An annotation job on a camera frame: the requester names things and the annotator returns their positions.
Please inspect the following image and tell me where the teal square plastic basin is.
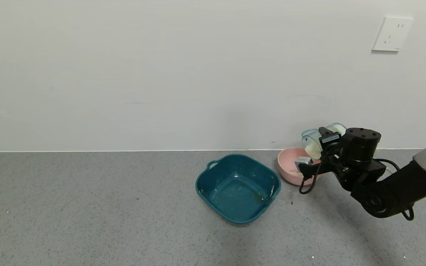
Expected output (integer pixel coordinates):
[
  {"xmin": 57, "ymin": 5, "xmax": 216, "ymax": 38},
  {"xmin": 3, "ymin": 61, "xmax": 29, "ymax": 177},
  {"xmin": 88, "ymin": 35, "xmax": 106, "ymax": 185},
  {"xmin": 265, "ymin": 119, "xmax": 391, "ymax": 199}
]
[{"xmin": 195, "ymin": 154, "xmax": 281, "ymax": 225}]

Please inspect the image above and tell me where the white wall power socket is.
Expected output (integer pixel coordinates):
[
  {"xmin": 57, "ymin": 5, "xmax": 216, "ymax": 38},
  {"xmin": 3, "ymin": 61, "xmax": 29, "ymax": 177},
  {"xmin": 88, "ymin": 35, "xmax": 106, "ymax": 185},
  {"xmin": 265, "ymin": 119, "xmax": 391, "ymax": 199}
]
[{"xmin": 372, "ymin": 16, "xmax": 414, "ymax": 52}]

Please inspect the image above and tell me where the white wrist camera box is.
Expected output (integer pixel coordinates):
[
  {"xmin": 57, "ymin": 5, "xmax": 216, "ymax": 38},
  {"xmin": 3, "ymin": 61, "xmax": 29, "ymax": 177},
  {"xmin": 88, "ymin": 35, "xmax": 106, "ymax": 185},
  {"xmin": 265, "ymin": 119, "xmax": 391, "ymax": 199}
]
[{"xmin": 295, "ymin": 157, "xmax": 313, "ymax": 171}]

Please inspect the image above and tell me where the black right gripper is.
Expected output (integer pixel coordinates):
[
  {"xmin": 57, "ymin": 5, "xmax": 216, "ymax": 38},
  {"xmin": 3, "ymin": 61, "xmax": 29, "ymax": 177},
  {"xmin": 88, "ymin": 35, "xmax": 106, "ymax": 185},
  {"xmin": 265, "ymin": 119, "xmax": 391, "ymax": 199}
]
[{"xmin": 318, "ymin": 126, "xmax": 342, "ymax": 154}]

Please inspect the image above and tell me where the pink round bowl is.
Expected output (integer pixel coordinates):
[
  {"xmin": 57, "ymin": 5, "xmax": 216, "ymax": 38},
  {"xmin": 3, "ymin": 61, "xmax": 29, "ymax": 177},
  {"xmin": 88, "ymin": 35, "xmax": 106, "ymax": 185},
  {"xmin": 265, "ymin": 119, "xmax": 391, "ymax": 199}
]
[{"xmin": 277, "ymin": 148, "xmax": 323, "ymax": 186}]

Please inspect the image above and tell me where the black camera cable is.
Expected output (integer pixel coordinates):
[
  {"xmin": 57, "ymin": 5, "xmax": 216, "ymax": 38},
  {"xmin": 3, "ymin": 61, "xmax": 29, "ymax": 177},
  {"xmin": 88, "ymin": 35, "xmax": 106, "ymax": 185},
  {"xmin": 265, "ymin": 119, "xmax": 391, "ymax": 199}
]
[{"xmin": 299, "ymin": 148, "xmax": 332, "ymax": 195}]

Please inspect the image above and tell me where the white powder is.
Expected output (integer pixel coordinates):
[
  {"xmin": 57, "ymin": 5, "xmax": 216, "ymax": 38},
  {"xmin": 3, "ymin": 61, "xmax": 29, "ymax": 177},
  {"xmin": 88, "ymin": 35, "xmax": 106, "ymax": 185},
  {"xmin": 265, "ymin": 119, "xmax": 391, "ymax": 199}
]
[{"xmin": 289, "ymin": 142, "xmax": 323, "ymax": 176}]

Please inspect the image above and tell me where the translucent ribbed plastic cup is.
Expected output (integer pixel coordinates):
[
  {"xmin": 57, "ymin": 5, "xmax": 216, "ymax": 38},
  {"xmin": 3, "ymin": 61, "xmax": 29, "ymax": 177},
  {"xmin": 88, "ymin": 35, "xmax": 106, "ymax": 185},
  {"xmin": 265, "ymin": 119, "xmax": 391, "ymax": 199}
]
[{"xmin": 301, "ymin": 123, "xmax": 347, "ymax": 160}]

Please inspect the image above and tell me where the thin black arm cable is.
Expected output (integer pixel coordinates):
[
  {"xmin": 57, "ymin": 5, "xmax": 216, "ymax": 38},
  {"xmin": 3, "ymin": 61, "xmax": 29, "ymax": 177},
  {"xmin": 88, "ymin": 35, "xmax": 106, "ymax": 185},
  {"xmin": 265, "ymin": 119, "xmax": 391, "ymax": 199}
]
[{"xmin": 378, "ymin": 158, "xmax": 415, "ymax": 221}]

